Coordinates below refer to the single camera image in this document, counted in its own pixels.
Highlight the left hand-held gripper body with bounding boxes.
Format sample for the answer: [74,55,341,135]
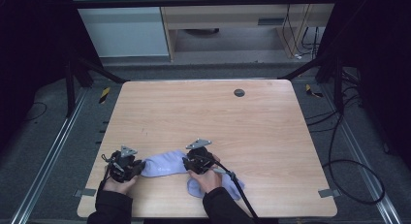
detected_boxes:
[101,144,139,183]

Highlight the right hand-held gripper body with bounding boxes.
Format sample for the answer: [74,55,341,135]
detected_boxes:
[181,138,221,176]

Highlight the light purple sock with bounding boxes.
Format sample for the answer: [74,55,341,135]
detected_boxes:
[141,148,189,178]
[186,171,246,201]

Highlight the person's left hand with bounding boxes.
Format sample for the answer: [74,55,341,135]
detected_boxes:
[103,175,139,196]

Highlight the person's right hand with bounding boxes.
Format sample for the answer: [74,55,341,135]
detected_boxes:
[188,153,225,195]

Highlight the black yellow striped tape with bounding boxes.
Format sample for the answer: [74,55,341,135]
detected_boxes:
[304,83,324,99]
[98,86,111,105]

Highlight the black metal stand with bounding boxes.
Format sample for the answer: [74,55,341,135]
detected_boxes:
[276,53,346,115]
[64,53,129,119]

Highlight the white cabinet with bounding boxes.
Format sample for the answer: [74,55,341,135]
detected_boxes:
[68,0,171,58]

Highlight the black curtain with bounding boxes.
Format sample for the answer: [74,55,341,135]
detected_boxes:
[318,0,411,170]
[0,0,105,154]

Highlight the wooden desk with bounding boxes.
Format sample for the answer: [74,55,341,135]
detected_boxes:
[157,0,338,62]

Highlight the grey metal table bracket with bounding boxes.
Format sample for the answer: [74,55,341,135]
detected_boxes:
[73,188,98,198]
[317,188,342,199]

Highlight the aluminium floor rail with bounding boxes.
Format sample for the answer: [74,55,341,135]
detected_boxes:
[318,82,403,224]
[9,87,89,224]

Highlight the thin black floor cable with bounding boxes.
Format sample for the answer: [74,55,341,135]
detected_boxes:
[22,101,48,123]

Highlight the black horizontal frame bar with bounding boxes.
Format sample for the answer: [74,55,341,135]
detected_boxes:
[69,0,340,10]

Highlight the hanging desk cables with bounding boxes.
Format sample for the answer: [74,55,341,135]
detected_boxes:
[281,3,323,61]

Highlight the black looped floor cable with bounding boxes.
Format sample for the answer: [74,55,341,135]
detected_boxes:
[304,84,386,207]

